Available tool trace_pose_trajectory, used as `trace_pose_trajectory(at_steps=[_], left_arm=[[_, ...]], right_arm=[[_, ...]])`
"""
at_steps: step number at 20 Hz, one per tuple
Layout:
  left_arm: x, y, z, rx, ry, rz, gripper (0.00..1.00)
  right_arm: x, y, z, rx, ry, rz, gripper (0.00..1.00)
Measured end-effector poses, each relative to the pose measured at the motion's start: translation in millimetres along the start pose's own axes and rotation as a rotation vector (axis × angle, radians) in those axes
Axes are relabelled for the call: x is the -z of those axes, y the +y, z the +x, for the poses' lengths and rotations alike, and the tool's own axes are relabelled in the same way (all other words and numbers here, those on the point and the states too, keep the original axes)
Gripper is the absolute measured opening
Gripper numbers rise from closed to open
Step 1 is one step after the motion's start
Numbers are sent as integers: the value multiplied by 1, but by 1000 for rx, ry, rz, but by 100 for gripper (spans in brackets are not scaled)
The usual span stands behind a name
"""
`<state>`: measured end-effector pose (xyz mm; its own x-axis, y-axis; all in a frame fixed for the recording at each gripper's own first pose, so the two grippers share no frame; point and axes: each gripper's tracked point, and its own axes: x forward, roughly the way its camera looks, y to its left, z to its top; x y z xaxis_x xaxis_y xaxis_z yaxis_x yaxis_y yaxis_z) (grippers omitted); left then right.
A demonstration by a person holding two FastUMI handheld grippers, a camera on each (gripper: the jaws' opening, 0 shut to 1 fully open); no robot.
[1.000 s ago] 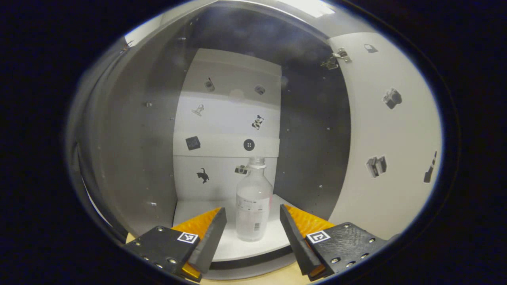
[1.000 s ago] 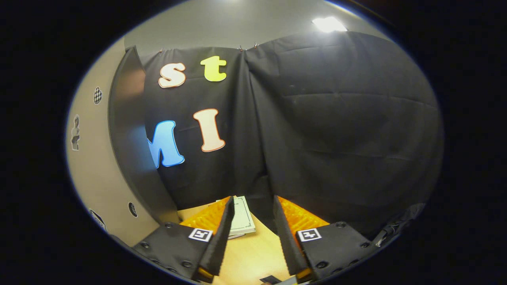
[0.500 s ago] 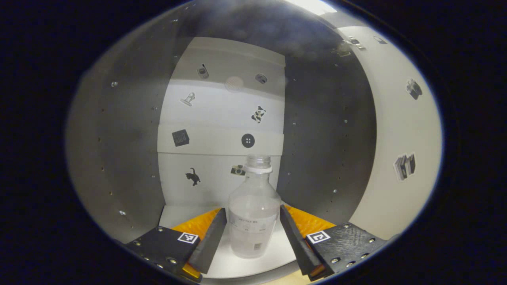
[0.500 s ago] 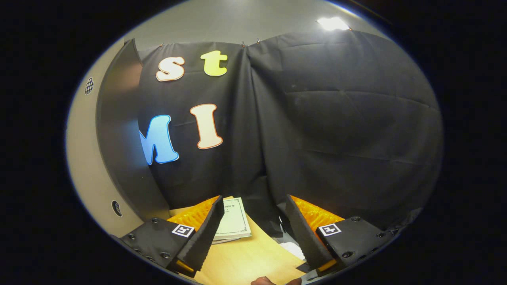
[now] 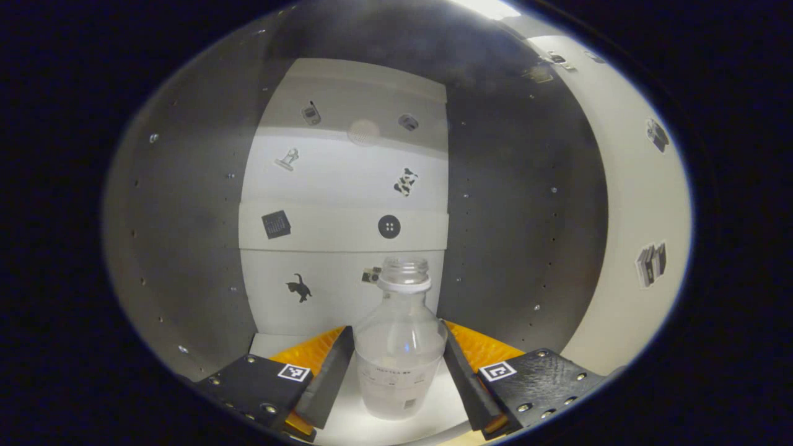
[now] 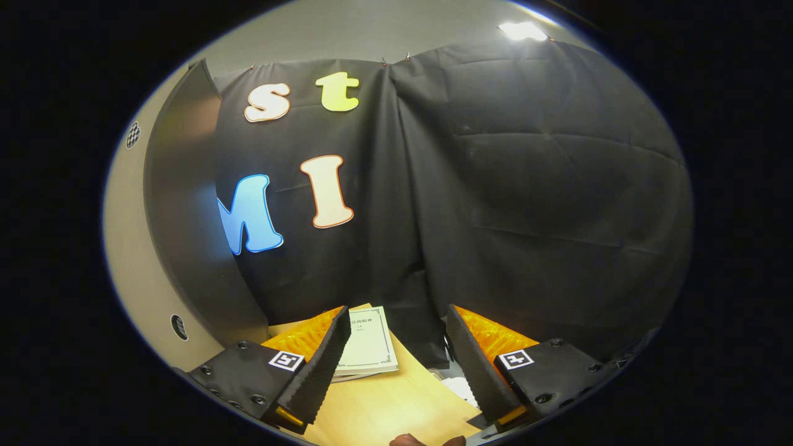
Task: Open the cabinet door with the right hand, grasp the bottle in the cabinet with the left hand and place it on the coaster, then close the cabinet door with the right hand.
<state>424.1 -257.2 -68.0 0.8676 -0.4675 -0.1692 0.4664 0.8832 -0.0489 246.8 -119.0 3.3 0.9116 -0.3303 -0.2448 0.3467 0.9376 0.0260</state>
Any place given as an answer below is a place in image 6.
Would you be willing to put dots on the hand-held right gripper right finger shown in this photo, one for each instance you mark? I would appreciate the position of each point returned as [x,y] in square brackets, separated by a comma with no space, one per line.
[474,371]

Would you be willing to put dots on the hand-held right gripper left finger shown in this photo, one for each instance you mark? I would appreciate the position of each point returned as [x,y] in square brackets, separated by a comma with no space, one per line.
[322,371]

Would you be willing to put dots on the pale green book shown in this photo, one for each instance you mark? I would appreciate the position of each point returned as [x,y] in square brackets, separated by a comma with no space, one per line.
[370,344]

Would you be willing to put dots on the black backdrop cloth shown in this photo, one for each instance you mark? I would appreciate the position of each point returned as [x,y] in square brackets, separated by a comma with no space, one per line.
[526,186]

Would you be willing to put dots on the small ceiling light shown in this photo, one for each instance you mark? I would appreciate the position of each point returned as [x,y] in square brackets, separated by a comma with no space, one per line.
[523,31]

